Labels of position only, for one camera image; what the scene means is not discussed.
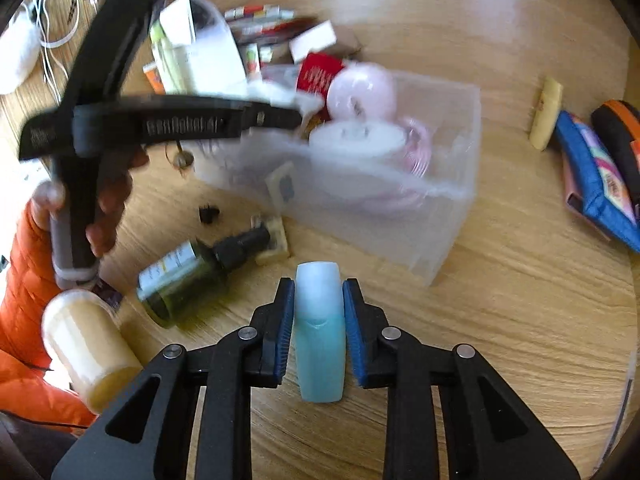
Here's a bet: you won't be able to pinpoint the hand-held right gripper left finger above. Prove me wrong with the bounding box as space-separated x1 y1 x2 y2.
50 277 296 480

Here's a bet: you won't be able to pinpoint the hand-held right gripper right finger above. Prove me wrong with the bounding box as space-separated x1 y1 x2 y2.
342 277 581 480

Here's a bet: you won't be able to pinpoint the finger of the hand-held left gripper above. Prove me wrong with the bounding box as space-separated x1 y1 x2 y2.
239 101 304 134
61 0 184 112

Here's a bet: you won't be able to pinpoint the white cloth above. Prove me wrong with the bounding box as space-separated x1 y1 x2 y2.
247 80 326 121

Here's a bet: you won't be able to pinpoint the light blue bottle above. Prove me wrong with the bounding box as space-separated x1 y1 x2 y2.
292 261 346 403

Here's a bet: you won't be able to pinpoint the red fabric pouch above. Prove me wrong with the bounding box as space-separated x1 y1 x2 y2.
295 52 346 98

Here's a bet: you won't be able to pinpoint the round white lidded container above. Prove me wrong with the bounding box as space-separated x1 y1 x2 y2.
307 121 408 163

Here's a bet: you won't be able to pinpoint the pink round handheld fan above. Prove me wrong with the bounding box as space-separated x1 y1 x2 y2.
326 62 397 121

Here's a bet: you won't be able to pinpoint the clear plastic storage box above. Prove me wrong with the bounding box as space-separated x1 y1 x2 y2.
192 62 483 288

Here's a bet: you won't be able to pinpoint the pink cord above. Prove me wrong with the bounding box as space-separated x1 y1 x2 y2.
350 117 436 211

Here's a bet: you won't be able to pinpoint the person's left hand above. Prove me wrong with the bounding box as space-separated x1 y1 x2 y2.
86 149 152 259

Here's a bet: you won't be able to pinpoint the orange carton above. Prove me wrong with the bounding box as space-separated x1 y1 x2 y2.
142 62 166 93

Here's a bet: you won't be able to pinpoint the white memo sheet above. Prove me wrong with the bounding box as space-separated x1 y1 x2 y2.
160 0 198 46

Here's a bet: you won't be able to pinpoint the white paper file holder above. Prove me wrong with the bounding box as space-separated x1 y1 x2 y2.
160 0 248 96

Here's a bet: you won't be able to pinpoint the small cream rectangular block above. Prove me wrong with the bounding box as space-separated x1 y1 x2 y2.
250 215 291 266

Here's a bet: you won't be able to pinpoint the small white box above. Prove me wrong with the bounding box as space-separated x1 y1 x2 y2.
289 21 337 63

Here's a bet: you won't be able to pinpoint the white fluffy duster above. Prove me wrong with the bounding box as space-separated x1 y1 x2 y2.
0 7 43 96

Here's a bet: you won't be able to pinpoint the dark green dropper bottle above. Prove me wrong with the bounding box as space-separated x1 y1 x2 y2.
136 222 273 330

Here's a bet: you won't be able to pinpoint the cream filled jar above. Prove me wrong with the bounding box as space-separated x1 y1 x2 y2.
41 290 143 411

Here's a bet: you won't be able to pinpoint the orange jacket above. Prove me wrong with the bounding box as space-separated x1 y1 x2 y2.
0 349 98 431

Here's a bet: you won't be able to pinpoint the person's dark trousers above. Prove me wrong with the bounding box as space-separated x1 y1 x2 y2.
0 410 81 480

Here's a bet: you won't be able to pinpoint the pale yellow tube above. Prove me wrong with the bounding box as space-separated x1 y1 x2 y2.
529 77 565 152

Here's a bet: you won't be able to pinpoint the blue patterned pouch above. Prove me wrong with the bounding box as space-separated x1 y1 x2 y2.
554 110 640 253

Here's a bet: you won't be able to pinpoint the black case orange zipper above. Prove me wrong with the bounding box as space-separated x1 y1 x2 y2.
591 100 640 206

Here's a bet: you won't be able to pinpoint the white charging cables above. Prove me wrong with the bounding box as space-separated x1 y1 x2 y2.
27 0 83 86

